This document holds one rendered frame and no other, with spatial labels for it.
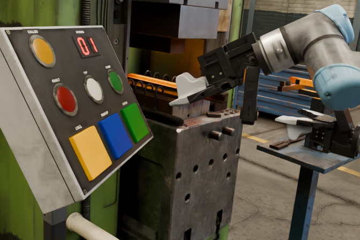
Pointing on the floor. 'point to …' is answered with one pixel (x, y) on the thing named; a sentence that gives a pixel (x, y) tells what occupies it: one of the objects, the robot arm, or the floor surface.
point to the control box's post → (55, 224)
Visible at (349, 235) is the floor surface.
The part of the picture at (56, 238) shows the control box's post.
